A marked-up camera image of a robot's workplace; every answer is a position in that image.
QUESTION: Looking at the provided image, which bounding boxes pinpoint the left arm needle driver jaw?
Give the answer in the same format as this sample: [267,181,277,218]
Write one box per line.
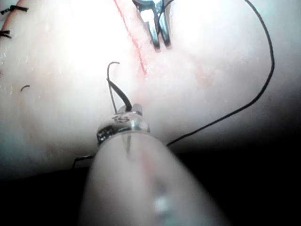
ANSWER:
[106,78,133,111]

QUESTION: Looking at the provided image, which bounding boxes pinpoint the left arm needle driver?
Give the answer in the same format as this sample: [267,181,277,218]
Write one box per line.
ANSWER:
[96,103,151,146]

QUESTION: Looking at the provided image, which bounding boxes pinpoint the right arm needle driver jaw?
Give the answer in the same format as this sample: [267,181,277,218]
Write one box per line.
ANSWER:
[139,8,161,49]
[156,6,172,49]

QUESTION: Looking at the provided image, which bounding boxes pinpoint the right arm needle driver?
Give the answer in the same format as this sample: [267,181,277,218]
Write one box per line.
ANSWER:
[131,0,166,14]

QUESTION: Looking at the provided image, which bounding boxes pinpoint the curved steel needle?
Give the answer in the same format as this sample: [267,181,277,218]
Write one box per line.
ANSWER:
[106,61,121,113]

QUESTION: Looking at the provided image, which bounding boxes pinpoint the tissue pad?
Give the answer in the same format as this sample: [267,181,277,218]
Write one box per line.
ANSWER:
[0,0,301,182]

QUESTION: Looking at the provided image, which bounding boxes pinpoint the black stitching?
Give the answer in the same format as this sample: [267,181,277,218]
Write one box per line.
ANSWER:
[0,6,29,40]

